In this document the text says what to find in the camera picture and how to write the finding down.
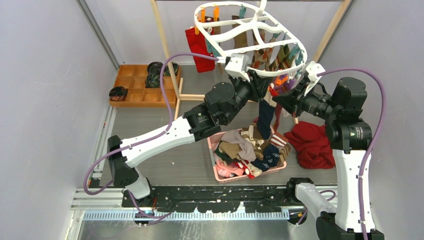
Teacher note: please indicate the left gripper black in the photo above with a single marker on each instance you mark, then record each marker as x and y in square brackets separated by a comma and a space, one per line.
[257, 86]

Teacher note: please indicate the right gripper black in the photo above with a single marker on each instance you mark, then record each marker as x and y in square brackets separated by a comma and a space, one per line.
[290, 102]

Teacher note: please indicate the navy sock red cuff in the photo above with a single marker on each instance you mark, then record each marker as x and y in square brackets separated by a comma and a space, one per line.
[266, 111]

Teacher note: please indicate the white plastic clip hanger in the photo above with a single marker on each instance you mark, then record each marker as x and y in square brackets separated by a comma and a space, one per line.
[215, 24]

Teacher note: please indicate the maroon purple orange striped sock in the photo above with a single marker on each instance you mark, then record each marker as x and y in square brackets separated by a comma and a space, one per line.
[282, 84]

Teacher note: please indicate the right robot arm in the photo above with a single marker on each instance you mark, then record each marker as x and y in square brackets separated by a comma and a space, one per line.
[350, 139]

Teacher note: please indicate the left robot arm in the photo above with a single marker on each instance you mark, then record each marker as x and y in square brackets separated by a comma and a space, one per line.
[221, 105]

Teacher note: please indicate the argyle hanging sock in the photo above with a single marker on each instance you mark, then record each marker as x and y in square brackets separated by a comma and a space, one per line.
[261, 56]

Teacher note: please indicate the green striped hanging sock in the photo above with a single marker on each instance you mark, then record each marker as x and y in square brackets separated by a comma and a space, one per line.
[283, 59]

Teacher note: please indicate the red cloth on table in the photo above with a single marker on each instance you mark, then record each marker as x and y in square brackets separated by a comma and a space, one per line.
[312, 146]

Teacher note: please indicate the argyle sock in basket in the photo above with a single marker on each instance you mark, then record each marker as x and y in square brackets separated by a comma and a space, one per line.
[253, 136]

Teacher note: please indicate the grey beige sock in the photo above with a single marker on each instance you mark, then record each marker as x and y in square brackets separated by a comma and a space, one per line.
[246, 148]

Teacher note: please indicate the red hanging sock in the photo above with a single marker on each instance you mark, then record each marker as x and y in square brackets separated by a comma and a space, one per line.
[197, 45]

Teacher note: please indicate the pink plastic basket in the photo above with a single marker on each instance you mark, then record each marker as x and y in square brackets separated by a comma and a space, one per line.
[228, 166]

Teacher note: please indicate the wooden clothes rack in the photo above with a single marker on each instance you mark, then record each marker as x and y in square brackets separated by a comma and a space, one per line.
[335, 22]

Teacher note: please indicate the rolled dark sock centre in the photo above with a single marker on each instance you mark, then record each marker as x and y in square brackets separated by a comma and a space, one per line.
[152, 81]

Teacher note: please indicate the orange wooden compartment tray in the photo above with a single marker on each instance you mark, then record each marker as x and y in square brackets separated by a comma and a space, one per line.
[133, 77]

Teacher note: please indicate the rolled dark sock left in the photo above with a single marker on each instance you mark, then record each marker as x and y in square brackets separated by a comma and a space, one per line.
[118, 94]

